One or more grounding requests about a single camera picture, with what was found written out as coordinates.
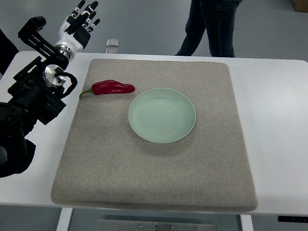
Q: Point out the red chili pepper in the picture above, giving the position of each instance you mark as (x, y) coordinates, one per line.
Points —
(109, 87)

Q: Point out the metal table base plate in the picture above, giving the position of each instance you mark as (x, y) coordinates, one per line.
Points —
(130, 225)

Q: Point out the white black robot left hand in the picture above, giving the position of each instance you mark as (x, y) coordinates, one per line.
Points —
(76, 30)

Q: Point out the person in dark jeans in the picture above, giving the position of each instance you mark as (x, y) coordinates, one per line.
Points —
(216, 18)

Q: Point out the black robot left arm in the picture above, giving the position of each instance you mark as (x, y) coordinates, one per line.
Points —
(36, 96)

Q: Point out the beige felt mat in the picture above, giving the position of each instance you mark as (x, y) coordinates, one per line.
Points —
(106, 164)

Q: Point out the white table leg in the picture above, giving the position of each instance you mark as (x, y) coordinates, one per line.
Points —
(64, 219)

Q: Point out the silver floor socket plate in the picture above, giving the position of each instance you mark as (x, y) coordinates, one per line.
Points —
(112, 42)

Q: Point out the black table control panel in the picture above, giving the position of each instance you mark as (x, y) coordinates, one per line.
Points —
(293, 219)

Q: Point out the pale green plate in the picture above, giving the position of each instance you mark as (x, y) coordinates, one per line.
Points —
(162, 115)

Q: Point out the cardboard box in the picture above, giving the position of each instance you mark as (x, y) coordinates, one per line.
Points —
(301, 5)

